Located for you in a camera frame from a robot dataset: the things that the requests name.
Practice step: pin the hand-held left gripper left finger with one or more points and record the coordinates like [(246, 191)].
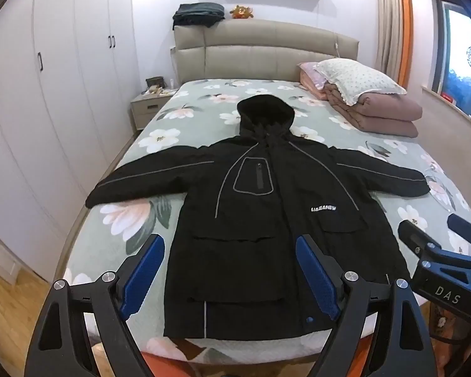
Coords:
[(143, 275)]

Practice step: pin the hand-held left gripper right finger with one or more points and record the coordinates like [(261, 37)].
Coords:
[(316, 275)]

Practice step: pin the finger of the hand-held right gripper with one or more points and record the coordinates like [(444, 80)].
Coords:
[(467, 231), (410, 233)]

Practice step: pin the black hooded jacket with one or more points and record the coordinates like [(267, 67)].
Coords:
[(251, 220)]

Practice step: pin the clear plastic piece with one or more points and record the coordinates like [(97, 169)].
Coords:
[(439, 188)]

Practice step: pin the folded dusty pink quilt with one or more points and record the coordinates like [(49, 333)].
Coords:
[(384, 114)]

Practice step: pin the window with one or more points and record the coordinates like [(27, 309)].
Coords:
[(463, 78)]

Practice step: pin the beige nightstand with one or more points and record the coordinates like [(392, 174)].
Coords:
[(147, 112)]

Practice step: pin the white dotted pillow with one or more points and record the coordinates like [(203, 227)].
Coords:
[(357, 78)]

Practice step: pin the bed with floral sheet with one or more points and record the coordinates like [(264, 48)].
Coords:
[(204, 98)]

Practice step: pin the pink pillow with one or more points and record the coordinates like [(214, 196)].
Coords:
[(310, 74)]

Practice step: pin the dark box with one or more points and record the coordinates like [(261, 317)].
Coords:
[(155, 82)]

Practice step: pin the orange curtain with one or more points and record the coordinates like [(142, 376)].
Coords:
[(406, 27)]

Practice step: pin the beige curtain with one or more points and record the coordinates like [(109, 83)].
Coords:
[(386, 15)]

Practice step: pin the white wardrobe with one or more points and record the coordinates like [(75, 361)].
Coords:
[(62, 66)]

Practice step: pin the beige padded headboard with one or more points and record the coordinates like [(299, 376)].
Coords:
[(259, 55)]

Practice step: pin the dark folded blanket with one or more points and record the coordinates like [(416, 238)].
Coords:
[(198, 15)]

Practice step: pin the orange plush toy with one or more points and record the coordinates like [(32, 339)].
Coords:
[(241, 12)]

